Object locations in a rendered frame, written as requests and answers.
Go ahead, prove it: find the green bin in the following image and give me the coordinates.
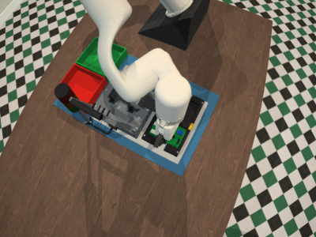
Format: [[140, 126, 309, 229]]
[[76, 37, 128, 82]]

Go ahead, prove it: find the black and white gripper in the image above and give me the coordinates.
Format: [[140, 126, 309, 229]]
[[154, 118, 179, 148]]

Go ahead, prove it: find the green circuit board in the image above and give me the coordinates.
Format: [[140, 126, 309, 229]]
[[149, 121, 186, 148]]

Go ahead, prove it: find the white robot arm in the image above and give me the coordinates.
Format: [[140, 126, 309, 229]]
[[79, 0, 193, 128]]

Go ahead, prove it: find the red bin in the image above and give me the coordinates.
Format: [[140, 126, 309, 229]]
[[60, 63, 107, 105]]

